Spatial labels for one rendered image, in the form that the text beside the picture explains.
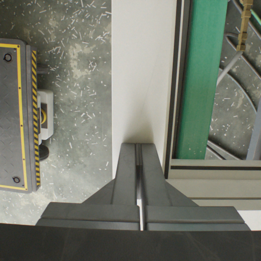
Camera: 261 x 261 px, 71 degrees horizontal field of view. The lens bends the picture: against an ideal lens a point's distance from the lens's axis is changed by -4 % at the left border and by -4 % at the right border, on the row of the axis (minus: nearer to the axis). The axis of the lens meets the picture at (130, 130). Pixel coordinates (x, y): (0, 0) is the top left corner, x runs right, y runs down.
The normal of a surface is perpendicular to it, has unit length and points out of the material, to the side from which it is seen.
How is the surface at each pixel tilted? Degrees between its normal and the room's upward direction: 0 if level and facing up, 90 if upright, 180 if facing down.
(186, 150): 0
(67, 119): 0
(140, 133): 0
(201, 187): 90
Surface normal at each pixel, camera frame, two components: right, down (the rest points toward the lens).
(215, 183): 0.02, -0.96
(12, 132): -0.02, 0.29
